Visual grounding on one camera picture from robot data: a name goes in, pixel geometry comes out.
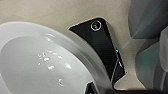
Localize dark robot mobile base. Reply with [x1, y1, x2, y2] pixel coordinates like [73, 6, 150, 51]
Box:
[67, 17, 128, 91]

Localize grey dark-lidded waste bin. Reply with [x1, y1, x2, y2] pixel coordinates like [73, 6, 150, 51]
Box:
[134, 40, 168, 92]

